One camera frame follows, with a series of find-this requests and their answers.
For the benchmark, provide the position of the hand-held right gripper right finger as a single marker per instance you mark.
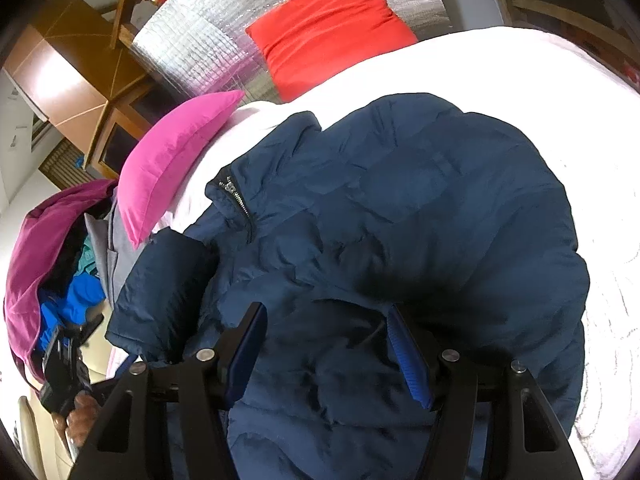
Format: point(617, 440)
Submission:
point(410, 355)

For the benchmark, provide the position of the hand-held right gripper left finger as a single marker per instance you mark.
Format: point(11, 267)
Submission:
point(246, 347)

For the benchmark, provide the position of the navy puffer jacket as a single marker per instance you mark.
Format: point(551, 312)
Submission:
point(400, 210)

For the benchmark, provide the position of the person's left hand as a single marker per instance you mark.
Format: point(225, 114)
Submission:
point(80, 417)

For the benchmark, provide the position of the blue garment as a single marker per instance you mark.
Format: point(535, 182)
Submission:
point(65, 305)

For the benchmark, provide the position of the beige sofa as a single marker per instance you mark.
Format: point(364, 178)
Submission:
point(40, 440)

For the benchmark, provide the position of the teal garment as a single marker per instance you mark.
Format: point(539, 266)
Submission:
point(86, 260)

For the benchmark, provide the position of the magenta garment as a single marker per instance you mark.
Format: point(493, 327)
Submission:
point(45, 250)

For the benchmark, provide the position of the grey garment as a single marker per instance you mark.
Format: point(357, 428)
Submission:
point(112, 250)

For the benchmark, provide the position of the pink pillow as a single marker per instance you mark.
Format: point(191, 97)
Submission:
point(170, 170)

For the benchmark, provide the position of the wooden cabinet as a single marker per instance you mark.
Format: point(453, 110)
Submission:
point(75, 75)

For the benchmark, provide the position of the white fleece blanket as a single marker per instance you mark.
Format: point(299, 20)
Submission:
point(575, 110)

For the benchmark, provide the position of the silver foil insulation sheet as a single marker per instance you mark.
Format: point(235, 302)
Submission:
point(200, 50)

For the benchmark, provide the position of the red pillow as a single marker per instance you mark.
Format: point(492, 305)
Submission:
point(330, 30)

